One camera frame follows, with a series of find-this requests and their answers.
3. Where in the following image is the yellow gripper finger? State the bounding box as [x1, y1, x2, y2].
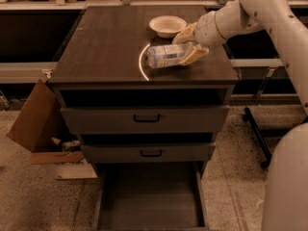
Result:
[172, 23, 196, 44]
[179, 44, 209, 65]

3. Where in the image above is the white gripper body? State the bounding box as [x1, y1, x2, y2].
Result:
[193, 12, 226, 48]

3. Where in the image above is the clear plastic water bottle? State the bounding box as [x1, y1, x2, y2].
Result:
[146, 42, 193, 68]

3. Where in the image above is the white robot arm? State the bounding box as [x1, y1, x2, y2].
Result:
[173, 0, 308, 231]

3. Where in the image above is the top grey drawer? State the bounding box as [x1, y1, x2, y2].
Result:
[61, 106, 229, 135]

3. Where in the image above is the grey drawer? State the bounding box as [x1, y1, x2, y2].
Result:
[82, 142, 216, 164]
[61, 106, 229, 135]

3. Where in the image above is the dark wooden drawer cabinet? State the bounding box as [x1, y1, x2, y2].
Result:
[48, 5, 241, 178]

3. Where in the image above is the middle grey drawer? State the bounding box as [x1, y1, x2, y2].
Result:
[82, 142, 216, 164]

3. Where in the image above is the open bottom drawer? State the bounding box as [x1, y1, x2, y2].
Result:
[92, 162, 210, 231]

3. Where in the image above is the white bowl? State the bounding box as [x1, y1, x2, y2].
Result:
[149, 15, 187, 39]

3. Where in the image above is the black metal floor bar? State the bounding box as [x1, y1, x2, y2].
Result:
[243, 107, 271, 168]

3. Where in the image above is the open cardboard box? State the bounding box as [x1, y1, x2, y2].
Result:
[7, 80, 97, 180]

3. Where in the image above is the black top drawer handle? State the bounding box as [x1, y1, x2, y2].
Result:
[133, 115, 161, 123]

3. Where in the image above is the black drawer handle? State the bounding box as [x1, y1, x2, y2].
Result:
[133, 115, 161, 123]
[140, 150, 163, 158]

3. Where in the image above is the black middle drawer handle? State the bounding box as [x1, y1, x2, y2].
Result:
[140, 150, 163, 158]

